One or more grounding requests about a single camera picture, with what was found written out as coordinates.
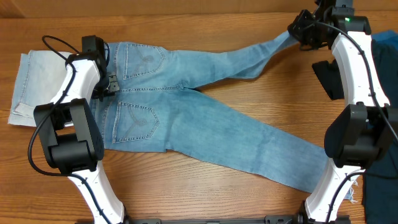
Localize medium blue denim jeans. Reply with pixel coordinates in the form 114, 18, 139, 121
90, 32, 328, 192

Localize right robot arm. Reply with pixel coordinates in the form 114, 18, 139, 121
265, 0, 397, 223

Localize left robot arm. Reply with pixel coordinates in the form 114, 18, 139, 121
28, 35, 130, 223

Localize folded light blue jeans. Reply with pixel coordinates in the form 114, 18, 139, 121
8, 50, 67, 127

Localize dark navy garment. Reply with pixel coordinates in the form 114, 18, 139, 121
363, 30, 397, 224

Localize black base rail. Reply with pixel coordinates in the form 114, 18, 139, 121
74, 214, 351, 224

